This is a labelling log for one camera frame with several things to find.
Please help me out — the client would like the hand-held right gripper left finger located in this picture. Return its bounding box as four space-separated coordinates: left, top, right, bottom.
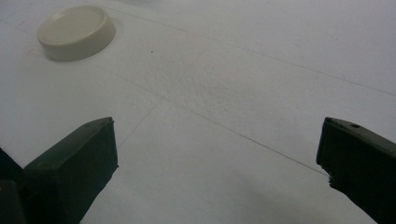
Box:
21 116 120 224

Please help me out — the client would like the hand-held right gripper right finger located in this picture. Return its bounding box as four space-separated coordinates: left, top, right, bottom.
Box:
316 116 396 224

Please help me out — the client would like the cream jar lid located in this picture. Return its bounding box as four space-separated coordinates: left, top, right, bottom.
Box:
36 4 117 63

